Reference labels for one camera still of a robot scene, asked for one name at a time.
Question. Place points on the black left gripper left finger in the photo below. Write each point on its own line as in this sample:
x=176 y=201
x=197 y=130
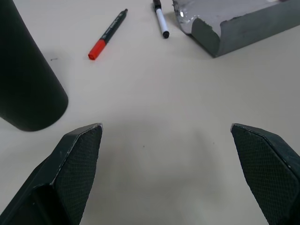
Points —
x=70 y=168

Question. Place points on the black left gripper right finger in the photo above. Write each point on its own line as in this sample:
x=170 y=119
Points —
x=264 y=164

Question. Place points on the black cylindrical pen holder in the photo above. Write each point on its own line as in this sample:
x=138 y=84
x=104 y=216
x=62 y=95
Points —
x=23 y=70

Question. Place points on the red capped black marker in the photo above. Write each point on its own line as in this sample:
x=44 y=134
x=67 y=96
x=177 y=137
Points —
x=107 y=35

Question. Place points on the grey tray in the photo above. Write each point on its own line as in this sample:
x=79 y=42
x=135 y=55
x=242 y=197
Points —
x=234 y=25

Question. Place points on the white barrel black capped marker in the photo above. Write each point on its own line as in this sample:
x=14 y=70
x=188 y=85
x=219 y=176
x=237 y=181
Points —
x=161 y=20

